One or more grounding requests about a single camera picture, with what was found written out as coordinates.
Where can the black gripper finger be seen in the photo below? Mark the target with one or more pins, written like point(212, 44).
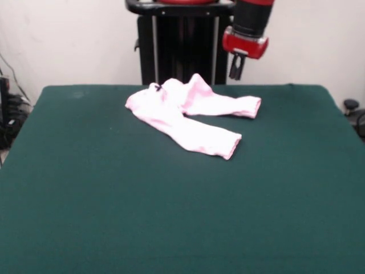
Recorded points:
point(241, 68)
point(233, 67)

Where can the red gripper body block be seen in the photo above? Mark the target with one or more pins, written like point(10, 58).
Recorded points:
point(245, 45)

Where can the pink child's pants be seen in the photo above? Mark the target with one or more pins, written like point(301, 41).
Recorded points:
point(182, 120)

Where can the black office chair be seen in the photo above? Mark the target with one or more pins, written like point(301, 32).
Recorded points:
point(357, 114)

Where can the dark green table cloth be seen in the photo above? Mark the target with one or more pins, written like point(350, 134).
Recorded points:
point(114, 199)

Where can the black electronics box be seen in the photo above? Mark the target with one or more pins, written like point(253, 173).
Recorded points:
point(4, 97)

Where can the black bag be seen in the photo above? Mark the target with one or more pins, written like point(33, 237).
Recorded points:
point(8, 134)

